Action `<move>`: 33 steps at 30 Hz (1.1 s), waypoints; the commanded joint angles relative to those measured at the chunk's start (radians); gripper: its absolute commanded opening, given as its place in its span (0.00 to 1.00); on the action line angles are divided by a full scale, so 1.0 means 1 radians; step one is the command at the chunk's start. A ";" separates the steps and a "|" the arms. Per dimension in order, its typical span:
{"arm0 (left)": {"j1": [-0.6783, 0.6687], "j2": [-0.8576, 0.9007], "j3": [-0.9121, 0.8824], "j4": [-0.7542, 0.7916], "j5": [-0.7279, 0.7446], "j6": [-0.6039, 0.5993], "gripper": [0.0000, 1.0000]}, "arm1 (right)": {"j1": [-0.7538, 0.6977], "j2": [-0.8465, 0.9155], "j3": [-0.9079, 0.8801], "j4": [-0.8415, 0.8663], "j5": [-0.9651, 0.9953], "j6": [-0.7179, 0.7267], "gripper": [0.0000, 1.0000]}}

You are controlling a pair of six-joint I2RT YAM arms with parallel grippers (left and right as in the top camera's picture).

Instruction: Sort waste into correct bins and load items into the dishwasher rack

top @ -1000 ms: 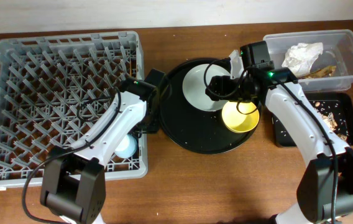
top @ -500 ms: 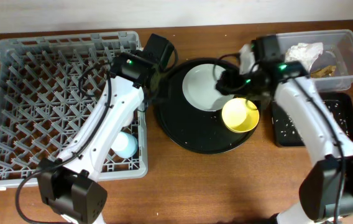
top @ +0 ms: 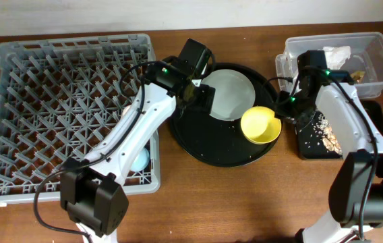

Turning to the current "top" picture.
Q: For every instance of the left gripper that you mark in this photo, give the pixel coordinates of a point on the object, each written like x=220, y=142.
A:
x=201, y=98

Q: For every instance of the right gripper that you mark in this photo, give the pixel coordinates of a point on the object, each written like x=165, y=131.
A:
x=282, y=108

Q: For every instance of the food scraps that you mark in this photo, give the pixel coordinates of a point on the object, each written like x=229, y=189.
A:
x=325, y=135

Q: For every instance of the yellow bowl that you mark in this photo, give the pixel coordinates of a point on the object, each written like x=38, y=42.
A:
x=260, y=126

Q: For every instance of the white tissue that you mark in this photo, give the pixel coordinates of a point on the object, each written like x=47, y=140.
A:
x=336, y=56

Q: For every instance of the gold snack wrapper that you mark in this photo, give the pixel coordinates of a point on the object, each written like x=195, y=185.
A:
x=358, y=76

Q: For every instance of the blue cup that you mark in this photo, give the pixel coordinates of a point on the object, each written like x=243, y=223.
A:
x=141, y=161

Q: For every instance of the pink cup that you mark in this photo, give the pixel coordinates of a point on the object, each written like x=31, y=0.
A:
x=125, y=110

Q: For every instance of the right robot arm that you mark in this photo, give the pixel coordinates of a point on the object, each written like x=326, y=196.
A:
x=355, y=198

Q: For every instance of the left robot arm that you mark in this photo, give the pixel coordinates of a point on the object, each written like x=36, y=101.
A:
x=92, y=189

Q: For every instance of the grey dishwasher rack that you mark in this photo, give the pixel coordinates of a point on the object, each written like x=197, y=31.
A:
x=59, y=98

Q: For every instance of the grey plate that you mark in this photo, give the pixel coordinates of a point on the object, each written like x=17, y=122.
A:
x=234, y=94

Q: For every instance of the round black tray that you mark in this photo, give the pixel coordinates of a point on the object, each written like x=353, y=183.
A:
x=222, y=143

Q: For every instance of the black rectangular bin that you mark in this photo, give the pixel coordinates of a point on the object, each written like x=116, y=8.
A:
x=309, y=139

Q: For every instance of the clear plastic bin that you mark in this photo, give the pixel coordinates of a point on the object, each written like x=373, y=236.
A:
x=366, y=55

